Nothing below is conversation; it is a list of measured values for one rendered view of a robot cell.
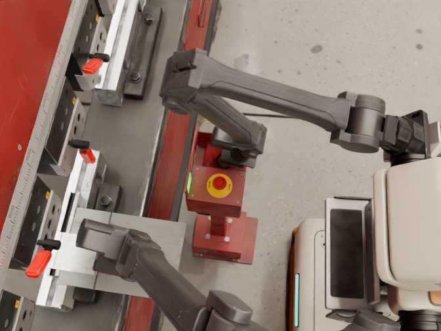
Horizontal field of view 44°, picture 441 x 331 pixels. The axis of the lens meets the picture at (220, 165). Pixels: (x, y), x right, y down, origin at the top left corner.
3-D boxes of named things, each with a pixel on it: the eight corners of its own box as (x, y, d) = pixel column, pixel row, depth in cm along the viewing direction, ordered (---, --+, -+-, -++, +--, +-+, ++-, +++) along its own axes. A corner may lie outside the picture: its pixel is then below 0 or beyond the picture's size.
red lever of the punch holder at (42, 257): (39, 272, 91) (61, 238, 99) (16, 269, 91) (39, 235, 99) (40, 281, 91) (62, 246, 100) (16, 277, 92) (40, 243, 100)
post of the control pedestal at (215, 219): (224, 236, 215) (226, 193, 165) (210, 234, 216) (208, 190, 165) (226, 223, 217) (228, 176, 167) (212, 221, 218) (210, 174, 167)
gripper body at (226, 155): (223, 140, 157) (229, 131, 150) (256, 148, 158) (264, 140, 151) (219, 161, 154) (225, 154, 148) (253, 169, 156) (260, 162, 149)
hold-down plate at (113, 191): (96, 304, 132) (94, 302, 129) (75, 300, 132) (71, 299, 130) (123, 188, 143) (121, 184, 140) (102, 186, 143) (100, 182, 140)
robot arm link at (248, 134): (178, 102, 103) (189, 50, 105) (153, 102, 106) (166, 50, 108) (264, 162, 140) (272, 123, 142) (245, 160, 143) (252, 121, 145)
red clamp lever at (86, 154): (96, 165, 115) (86, 148, 106) (77, 163, 116) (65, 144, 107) (98, 157, 116) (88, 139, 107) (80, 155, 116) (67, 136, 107)
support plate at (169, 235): (172, 301, 121) (172, 301, 120) (58, 284, 122) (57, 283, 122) (186, 224, 128) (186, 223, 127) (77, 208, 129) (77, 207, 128)
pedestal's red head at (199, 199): (239, 219, 162) (242, 200, 145) (187, 211, 163) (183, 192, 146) (248, 157, 169) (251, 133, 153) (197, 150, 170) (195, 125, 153)
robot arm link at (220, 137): (259, 157, 138) (265, 125, 139) (215, 146, 136) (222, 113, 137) (247, 163, 149) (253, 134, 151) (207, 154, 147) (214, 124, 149)
